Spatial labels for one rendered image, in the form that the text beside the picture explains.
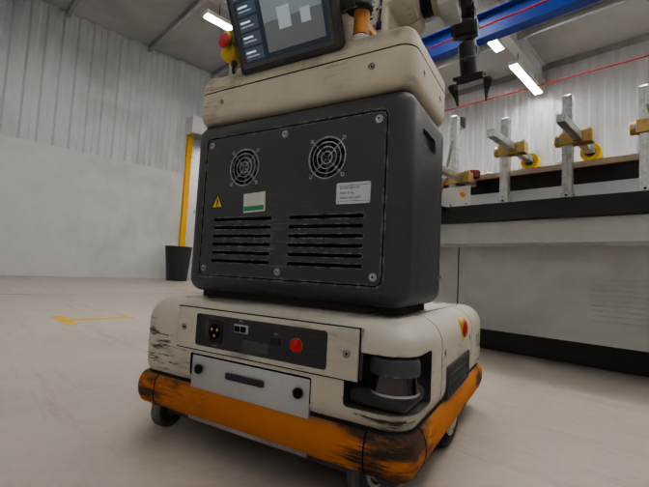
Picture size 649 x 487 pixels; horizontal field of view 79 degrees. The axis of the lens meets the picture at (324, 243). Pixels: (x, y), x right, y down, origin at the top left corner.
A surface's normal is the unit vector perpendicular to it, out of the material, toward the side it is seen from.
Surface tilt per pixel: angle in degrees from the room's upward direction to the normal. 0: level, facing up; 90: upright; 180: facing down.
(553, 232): 90
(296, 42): 115
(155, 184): 90
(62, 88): 90
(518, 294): 90
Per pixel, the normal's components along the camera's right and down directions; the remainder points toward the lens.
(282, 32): -0.47, 0.34
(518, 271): -0.70, -0.08
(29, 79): 0.71, -0.01
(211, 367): -0.51, -0.08
